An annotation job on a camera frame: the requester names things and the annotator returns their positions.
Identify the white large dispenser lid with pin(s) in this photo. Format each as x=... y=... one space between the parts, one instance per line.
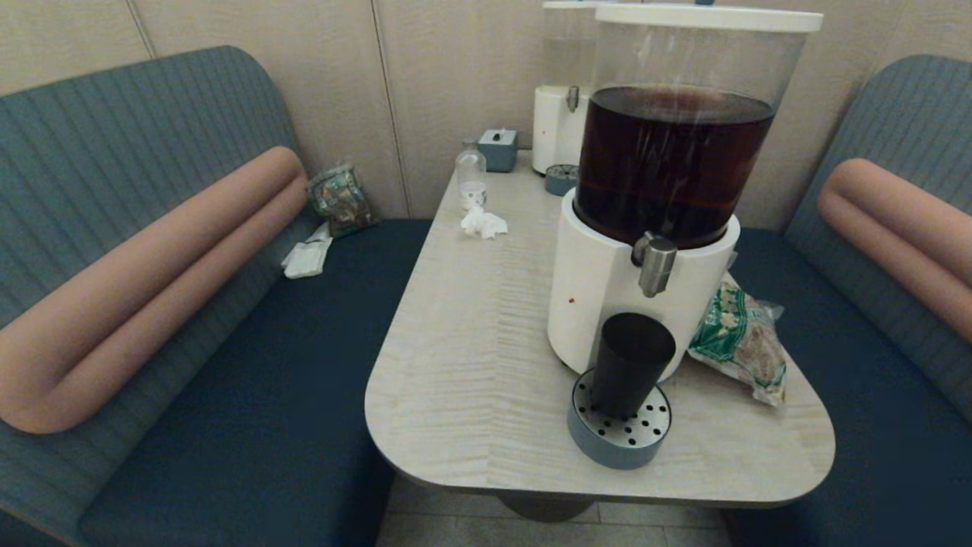
x=706 y=18

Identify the large dispenser with dark tea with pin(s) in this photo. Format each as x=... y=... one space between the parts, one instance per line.
x=607 y=289

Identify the small round drip tray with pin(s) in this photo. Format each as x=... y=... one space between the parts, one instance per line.
x=560 y=181

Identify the blue grey tissue box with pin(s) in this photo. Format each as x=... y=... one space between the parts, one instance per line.
x=497 y=152

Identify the long pink bolster cushion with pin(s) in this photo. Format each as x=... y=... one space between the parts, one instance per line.
x=152 y=281

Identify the white napkin pack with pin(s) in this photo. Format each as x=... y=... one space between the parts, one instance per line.
x=307 y=259

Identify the small white drink dispenser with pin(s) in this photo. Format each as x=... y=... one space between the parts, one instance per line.
x=554 y=129

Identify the clear plastic bottle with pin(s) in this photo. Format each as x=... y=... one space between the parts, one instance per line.
x=471 y=175

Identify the black plastic cup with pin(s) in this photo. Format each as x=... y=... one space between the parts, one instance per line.
x=630 y=365

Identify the green white snack bag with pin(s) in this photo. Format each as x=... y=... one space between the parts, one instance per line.
x=736 y=342

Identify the dark table pedestal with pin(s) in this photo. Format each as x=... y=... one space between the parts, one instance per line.
x=545 y=507

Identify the teal bench with short bolster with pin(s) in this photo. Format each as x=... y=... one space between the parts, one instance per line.
x=873 y=418

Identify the teal bench with long bolster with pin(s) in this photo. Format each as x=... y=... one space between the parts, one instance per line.
x=228 y=380

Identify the round perforated drip tray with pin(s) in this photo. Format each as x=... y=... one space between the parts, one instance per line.
x=607 y=450

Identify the brown green snack bag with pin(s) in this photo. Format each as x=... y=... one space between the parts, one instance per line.
x=342 y=202

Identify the silver dispenser tap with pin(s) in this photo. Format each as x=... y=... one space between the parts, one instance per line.
x=654 y=266

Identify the short pink bolster cushion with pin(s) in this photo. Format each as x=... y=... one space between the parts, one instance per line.
x=896 y=220

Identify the crumpled white tissue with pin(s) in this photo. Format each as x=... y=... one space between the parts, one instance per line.
x=482 y=223

